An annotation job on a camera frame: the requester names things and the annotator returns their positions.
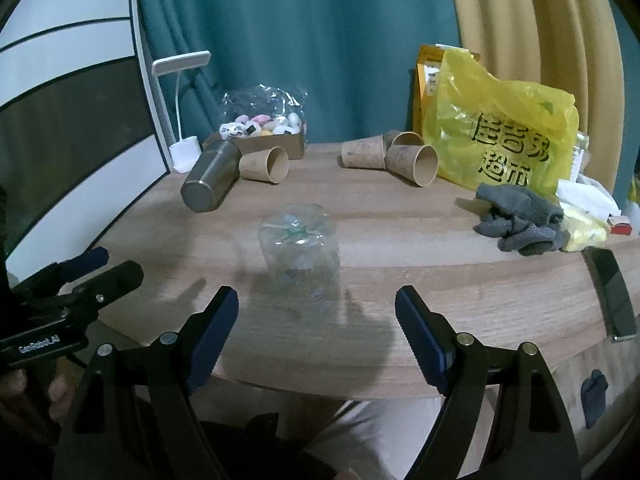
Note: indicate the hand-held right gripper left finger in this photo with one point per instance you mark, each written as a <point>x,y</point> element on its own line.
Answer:
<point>212,332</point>

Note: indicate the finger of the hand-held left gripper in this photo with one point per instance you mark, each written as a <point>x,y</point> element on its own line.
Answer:
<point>117,280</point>
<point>85,260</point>

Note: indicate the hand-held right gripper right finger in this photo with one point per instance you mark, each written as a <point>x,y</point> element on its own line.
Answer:
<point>422,340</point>

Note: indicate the clear plastic bottle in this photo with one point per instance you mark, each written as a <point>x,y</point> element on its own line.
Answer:
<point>300,260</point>

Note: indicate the brown paper cup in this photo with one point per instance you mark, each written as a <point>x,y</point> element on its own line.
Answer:
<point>402,137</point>
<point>362,152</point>
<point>410,164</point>
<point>262,164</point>

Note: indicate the person's left hand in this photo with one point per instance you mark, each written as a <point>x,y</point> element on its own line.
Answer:
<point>60,391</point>

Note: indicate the person's light trousers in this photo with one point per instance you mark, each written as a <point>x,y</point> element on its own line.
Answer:
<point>370,440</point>

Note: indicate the white and dark striped panel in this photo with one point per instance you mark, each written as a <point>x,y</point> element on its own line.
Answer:
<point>75,125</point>

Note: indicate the steel tumbler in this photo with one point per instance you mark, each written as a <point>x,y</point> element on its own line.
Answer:
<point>210,180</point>

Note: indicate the grey knit gloves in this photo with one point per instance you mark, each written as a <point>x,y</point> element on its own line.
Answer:
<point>520,217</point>

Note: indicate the white desk lamp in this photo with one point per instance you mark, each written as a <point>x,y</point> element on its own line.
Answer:
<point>181,110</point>

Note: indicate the dark blue sock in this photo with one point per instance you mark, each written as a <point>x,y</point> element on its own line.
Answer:
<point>594,400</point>

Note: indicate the black smartphone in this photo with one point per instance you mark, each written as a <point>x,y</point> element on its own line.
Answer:
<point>610,292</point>

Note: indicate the yellow packet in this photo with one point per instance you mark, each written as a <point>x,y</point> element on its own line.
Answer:
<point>585,227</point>

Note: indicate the cardboard box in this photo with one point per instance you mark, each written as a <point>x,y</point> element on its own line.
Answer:
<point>280,146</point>

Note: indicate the pile of wrapped candies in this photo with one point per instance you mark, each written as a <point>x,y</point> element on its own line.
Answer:
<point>260,126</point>

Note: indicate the white crumpled paper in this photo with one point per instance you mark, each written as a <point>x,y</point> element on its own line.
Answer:
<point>587,195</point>

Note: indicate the yellow plastic bag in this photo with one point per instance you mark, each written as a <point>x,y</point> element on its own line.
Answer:
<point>500,130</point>

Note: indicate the small red box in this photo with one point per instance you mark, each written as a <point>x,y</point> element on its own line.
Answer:
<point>619,225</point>

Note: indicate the clear plastic bag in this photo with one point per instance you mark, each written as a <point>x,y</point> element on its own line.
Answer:
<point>260,100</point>

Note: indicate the orange carton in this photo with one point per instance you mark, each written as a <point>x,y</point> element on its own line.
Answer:
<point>427,85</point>

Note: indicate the teal curtain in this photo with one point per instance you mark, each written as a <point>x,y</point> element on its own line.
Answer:
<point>325,45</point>

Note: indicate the yellow curtain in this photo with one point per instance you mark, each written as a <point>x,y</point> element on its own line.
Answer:
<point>540,25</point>

